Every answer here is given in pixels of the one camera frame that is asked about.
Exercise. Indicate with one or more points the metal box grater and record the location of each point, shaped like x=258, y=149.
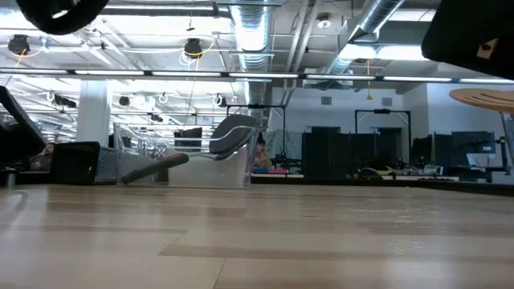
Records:
x=105, y=164

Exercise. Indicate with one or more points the black round-head turner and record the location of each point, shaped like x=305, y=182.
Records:
x=233, y=132

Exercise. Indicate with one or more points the light wooden spatula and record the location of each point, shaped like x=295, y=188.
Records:
x=486, y=100

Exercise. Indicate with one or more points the black metal gantry frame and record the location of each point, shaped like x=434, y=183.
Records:
x=257, y=106
x=381, y=111

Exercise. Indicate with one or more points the clear plastic container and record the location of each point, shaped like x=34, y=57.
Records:
x=128, y=160
x=508, y=136

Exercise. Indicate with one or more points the black chair back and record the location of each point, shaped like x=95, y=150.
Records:
x=74, y=162

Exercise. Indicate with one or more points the pink flat box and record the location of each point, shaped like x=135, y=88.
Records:
x=277, y=170

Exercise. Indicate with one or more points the black metal table frame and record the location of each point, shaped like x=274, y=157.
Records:
x=381, y=184

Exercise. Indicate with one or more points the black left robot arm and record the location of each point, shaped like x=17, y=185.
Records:
x=16, y=140

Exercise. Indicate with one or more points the long LED light bar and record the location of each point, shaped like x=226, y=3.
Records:
x=261, y=75

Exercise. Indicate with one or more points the person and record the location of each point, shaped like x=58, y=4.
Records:
x=42, y=158
x=262, y=154

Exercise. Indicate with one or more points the white plastic bin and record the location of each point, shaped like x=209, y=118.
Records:
x=209, y=172

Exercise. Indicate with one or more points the black room divider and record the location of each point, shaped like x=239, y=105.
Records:
x=341, y=148

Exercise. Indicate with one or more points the silver ventilation duct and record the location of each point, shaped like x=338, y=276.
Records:
x=253, y=32
x=373, y=16

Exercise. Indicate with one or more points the black ceiling-mounted device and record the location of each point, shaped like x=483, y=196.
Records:
x=18, y=43
x=193, y=48

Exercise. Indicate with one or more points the white building column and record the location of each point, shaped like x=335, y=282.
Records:
x=93, y=116

